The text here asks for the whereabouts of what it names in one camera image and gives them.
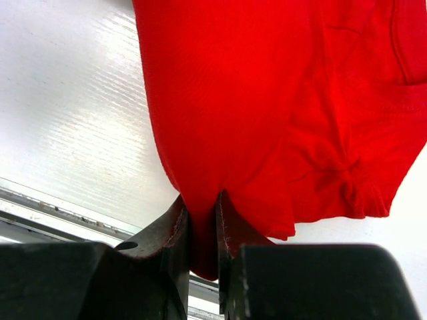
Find aluminium frame rails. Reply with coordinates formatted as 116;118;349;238
1;178;224;319

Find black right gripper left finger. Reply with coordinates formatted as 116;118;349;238
1;198;189;319

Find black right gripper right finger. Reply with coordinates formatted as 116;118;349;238
215;192;420;319

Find red t shirt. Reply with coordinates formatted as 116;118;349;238
133;1;426;280

